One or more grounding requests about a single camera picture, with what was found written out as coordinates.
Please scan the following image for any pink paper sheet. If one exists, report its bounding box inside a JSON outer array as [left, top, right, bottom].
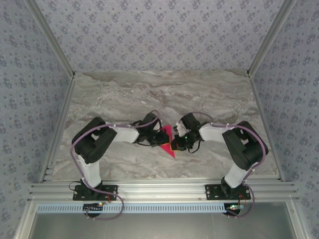
[[159, 125, 176, 159]]

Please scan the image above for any grey metal sheet panel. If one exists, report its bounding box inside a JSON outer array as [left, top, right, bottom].
[[27, 211, 298, 239]]

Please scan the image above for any black controller board with LED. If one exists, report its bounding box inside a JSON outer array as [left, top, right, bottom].
[[223, 203, 244, 215], [83, 202, 105, 213]]

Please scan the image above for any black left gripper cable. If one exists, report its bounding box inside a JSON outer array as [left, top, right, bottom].
[[134, 120, 157, 148]]

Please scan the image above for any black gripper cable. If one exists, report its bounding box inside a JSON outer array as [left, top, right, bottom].
[[187, 139, 203, 154], [134, 120, 157, 148]]

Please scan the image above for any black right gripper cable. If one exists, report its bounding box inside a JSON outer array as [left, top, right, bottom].
[[187, 139, 203, 154]]

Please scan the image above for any aluminium frame cross beam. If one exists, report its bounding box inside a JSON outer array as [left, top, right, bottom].
[[27, 177, 300, 203]]

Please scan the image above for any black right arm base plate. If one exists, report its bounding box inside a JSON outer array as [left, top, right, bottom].
[[204, 184, 251, 201]]

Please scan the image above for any white slotted cable duct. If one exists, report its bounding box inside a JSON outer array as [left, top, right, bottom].
[[36, 202, 240, 214]]

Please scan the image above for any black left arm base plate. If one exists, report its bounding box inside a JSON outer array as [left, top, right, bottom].
[[72, 184, 119, 201]]

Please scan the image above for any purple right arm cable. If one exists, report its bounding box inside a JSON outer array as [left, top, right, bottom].
[[191, 111, 267, 219]]

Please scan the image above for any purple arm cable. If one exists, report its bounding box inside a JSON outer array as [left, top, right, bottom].
[[191, 111, 267, 219], [70, 110, 161, 222]]

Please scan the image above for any aluminium table side rail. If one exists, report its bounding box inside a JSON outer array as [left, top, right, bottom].
[[38, 74, 76, 184], [248, 74, 286, 182]]

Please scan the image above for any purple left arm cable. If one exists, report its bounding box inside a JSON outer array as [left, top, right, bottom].
[[70, 110, 161, 222]]

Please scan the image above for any aluminium upright frame post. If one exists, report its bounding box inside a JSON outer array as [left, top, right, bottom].
[[246, 0, 298, 77], [24, 0, 76, 78]]

